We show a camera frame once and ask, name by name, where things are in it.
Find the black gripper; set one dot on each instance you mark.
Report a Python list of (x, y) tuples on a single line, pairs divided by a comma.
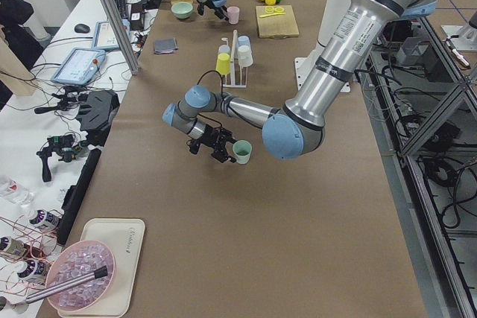
[(211, 135), (213, 4)]

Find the pink plastic cup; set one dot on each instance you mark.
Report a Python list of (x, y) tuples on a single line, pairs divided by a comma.
[(233, 13)]

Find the green plastic cup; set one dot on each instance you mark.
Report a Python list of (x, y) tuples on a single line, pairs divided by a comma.
[(242, 150)]

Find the grey plastic cup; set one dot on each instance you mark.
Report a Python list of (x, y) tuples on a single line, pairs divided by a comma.
[(224, 49)]

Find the light blue plastic cup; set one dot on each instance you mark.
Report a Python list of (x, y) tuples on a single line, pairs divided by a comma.
[(243, 40)]

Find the white plastic cup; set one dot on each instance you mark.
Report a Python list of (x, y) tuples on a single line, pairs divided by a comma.
[(245, 57)]

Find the yellow plastic cup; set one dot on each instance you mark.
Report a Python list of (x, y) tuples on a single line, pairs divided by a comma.
[(222, 65)]

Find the mint green bowl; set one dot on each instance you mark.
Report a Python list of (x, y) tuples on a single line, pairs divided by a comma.
[(182, 10)]

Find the yellow plastic knife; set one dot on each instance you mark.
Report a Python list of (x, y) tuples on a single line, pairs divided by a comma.
[(270, 15)]

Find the wooden cutting board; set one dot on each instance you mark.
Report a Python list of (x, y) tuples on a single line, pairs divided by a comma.
[(277, 26)]

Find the folded grey cloth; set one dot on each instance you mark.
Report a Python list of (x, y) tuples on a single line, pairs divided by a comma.
[(165, 46)]

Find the black keyboard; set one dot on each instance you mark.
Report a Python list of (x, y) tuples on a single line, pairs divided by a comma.
[(121, 6)]

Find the teach pendant tablet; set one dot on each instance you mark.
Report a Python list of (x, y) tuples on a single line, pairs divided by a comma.
[(104, 37), (80, 66)]

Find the black flat stand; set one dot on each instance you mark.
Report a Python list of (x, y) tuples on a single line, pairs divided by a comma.
[(96, 115)]

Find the cream plastic tray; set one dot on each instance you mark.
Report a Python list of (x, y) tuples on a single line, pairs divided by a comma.
[(123, 236)]

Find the black computer mouse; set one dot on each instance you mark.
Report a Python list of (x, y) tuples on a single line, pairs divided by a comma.
[(81, 28)]

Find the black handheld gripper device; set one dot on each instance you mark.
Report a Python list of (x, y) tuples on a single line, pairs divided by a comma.
[(65, 146)]

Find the metal muddler stick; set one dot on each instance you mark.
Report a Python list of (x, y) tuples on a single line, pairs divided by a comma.
[(58, 288)]

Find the pink bowl of ice cubes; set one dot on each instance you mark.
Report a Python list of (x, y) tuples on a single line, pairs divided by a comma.
[(75, 261)]

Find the plastic water bottle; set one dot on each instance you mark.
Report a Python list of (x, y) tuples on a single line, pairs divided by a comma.
[(14, 192)]

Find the white wire cup holder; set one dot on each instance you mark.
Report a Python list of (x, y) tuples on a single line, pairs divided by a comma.
[(237, 78)]

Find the aluminium frame post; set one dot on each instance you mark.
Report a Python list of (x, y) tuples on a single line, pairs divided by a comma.
[(115, 21)]

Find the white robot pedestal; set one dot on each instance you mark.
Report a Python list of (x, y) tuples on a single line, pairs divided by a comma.
[(333, 13)]

